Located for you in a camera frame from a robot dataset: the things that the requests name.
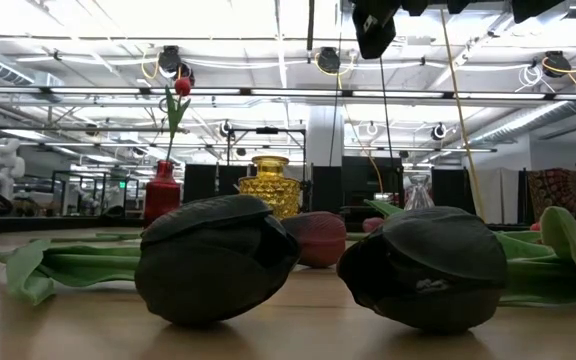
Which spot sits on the white curtain panel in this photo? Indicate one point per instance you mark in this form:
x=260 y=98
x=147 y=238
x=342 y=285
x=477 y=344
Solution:
x=495 y=195

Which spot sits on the black artificial tulip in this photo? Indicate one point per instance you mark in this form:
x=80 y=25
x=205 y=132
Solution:
x=208 y=270
x=418 y=280

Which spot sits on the clear glass vase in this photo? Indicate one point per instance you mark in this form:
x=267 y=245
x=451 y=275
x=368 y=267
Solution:
x=418 y=197

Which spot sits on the red patterned fabric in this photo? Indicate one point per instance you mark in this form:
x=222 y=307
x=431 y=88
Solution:
x=555 y=192

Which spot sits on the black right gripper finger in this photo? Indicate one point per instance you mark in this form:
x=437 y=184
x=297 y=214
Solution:
x=374 y=27

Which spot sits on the yellow textured glass vase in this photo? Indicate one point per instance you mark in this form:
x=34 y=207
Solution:
x=269 y=190

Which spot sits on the black gantry frame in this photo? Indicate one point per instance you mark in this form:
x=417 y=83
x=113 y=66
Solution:
x=266 y=130

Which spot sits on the black partition panel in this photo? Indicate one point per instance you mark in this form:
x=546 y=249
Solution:
x=372 y=180
x=451 y=190
x=325 y=189
x=200 y=182

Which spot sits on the red ribbed glass vase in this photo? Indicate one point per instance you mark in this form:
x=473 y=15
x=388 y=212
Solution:
x=162 y=195

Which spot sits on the red artificial tulip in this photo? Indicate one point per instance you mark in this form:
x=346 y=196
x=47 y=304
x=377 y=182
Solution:
x=183 y=86

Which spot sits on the black aluminium table frame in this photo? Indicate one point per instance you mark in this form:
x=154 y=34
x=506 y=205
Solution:
x=43 y=224

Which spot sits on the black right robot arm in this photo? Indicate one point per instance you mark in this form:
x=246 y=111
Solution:
x=535 y=10

